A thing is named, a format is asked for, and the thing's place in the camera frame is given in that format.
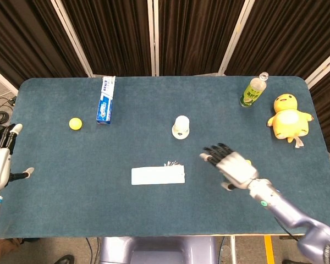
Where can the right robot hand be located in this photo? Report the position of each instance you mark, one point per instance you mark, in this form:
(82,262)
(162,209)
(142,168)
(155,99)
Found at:
(236,167)

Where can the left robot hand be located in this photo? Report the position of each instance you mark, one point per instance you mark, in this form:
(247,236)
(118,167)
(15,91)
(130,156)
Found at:
(0,165)

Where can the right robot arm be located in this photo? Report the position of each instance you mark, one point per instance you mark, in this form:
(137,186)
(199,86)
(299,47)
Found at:
(286,211)

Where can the green box yellow lid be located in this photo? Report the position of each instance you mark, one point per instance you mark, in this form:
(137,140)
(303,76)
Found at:
(248,162)

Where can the white cup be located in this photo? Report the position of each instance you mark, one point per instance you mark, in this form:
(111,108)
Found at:
(181,127)

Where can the yellow plush duck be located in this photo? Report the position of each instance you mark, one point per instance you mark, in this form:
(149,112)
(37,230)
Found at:
(288,118)

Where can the green label tea bottle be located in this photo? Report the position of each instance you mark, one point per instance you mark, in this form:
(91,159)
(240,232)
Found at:
(253,92)

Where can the yellow ball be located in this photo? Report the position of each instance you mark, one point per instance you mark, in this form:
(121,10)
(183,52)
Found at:
(75,123)

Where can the teal felt table cover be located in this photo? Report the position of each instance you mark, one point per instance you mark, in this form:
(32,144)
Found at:
(143,209)

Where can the grey robot torso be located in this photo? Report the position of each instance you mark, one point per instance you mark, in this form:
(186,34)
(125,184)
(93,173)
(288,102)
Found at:
(159,250)

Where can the black shoe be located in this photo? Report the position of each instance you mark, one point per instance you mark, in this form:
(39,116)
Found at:
(63,259)

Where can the blue white toothpaste box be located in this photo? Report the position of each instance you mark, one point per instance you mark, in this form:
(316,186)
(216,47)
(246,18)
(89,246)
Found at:
(106,101)

